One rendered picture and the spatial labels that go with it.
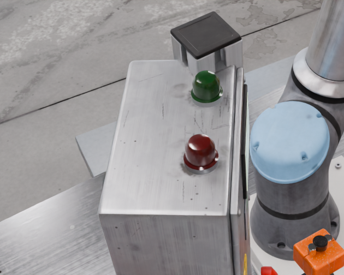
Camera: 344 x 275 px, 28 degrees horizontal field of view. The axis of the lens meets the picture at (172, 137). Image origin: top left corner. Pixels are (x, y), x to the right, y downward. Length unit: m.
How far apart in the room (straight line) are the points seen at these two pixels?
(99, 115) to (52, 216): 1.41
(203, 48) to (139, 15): 2.63
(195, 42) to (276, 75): 0.98
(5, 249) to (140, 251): 0.82
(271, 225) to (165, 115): 0.60
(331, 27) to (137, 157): 0.55
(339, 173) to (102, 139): 0.50
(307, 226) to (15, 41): 2.30
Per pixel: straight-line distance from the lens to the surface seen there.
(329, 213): 1.15
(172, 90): 0.56
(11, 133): 2.76
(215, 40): 0.57
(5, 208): 2.51
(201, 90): 0.54
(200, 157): 0.49
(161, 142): 0.52
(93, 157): 1.42
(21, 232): 1.34
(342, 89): 1.08
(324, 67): 1.06
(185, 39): 0.57
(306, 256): 0.79
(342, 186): 1.25
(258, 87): 1.52
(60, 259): 1.28
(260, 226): 1.14
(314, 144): 1.01
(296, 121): 1.04
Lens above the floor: 1.85
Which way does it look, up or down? 46 degrees down
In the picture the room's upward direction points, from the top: 9 degrees counter-clockwise
